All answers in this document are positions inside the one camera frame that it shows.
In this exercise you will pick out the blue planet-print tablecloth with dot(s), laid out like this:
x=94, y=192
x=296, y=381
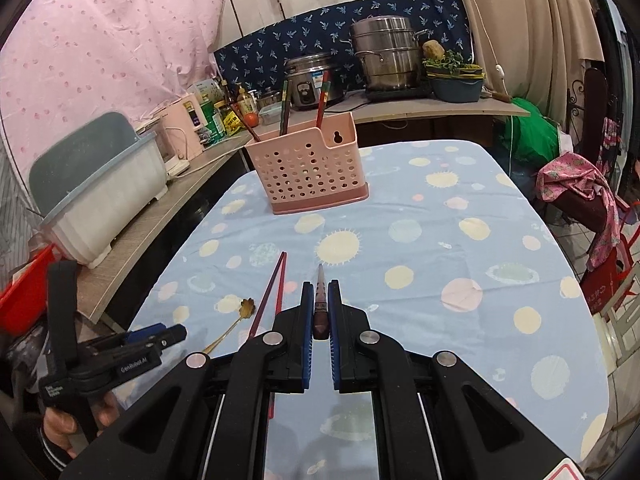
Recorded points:
x=444, y=254

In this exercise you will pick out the dark red chopstick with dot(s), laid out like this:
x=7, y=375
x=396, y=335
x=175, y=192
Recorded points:
x=320, y=320

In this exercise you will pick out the pink kitchen appliance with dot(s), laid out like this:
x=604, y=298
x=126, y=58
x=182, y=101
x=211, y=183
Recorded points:
x=181, y=121

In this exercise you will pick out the navy leaf-print backsplash cloth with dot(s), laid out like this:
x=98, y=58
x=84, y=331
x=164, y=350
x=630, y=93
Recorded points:
x=257, y=61

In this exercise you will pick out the pink floral cloth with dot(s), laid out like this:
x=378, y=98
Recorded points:
x=576, y=187

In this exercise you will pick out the silver rice cooker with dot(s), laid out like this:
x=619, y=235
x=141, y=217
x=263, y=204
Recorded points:
x=305, y=76

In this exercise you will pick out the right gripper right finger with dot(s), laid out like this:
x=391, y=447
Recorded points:
x=413, y=421

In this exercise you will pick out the beige hanging curtain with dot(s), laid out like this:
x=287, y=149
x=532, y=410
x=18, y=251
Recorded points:
x=534, y=49

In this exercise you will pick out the green chopstick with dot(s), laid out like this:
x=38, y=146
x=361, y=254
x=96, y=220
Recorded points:
x=285, y=107

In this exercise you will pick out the gold flower spoon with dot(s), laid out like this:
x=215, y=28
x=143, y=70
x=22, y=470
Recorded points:
x=246, y=310

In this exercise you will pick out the person's left hand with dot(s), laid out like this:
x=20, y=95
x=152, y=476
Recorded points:
x=58, y=426

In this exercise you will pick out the yellow oil bottle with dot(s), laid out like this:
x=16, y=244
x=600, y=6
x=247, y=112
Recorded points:
x=246, y=102

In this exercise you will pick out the brown spoon handle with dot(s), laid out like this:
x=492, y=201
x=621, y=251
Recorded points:
x=251, y=130

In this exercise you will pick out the red tomato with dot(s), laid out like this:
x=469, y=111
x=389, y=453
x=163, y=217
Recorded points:
x=251, y=119

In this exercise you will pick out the stainless steel steamer pot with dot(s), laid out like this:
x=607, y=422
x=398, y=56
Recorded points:
x=388, y=51

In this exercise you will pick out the white dish drainer blue lid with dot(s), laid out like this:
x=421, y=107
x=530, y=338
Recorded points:
x=92, y=183

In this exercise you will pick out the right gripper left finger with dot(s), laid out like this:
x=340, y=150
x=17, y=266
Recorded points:
x=242, y=387

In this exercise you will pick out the green plastic bag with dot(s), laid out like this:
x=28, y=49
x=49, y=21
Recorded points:
x=532, y=140

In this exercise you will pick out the clear food storage container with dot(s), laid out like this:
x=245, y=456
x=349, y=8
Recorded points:
x=270, y=114

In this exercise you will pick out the pink dotted curtain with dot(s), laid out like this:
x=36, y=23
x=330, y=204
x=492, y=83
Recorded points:
x=69, y=61

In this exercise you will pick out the blue basin with vegetables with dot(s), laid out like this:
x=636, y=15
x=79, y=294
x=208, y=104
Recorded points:
x=453, y=80

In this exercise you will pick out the wooden L-shaped counter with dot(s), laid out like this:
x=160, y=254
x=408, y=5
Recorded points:
x=97, y=287

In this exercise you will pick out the pink perforated utensil holder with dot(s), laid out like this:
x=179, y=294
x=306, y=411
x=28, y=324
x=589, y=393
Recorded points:
x=311, y=167

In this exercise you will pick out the red plastic bin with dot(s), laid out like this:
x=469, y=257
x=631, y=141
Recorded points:
x=24, y=301

